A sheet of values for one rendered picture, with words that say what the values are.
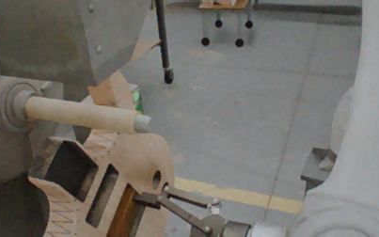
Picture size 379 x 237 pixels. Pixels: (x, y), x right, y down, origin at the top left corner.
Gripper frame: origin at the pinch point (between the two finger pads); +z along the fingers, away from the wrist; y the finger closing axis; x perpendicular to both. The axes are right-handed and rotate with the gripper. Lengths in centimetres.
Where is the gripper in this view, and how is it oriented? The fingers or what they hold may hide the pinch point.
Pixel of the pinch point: (129, 220)
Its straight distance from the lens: 65.2
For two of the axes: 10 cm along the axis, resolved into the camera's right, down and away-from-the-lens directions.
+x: -2.4, -5.4, -8.1
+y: 2.9, -8.3, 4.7
